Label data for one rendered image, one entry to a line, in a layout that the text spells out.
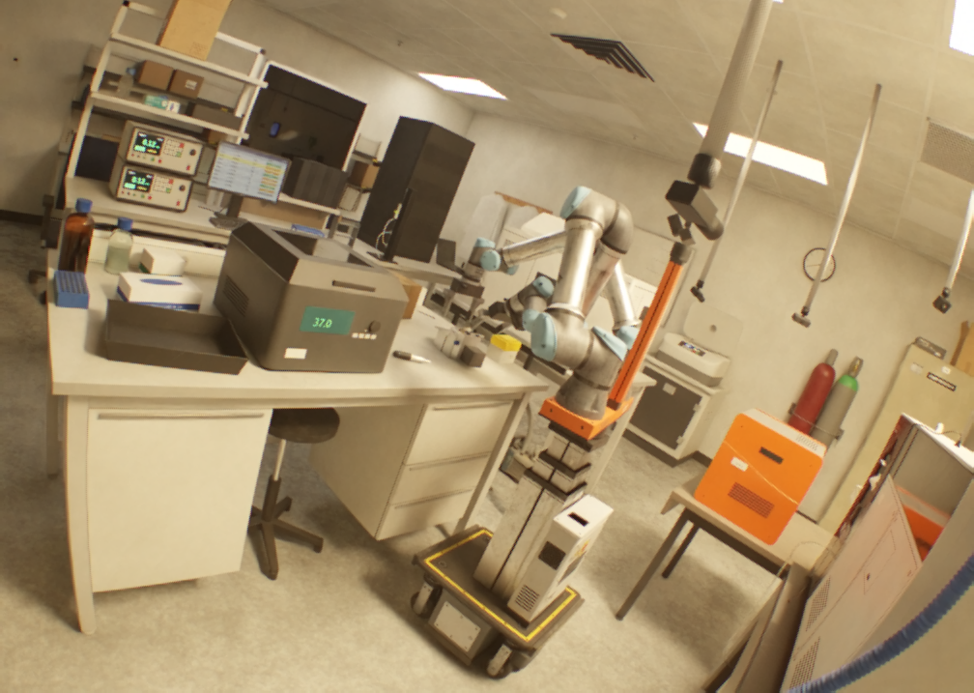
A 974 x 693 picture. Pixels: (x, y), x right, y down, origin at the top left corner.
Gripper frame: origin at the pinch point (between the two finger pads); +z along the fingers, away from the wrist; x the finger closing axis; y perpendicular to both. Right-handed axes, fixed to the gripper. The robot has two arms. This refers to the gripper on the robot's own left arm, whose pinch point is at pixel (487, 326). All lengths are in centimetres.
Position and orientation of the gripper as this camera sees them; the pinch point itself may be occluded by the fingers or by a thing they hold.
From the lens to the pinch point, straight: 194.3
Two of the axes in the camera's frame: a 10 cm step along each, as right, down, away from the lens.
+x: -7.5, -1.5, -6.5
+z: -6.4, 4.5, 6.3
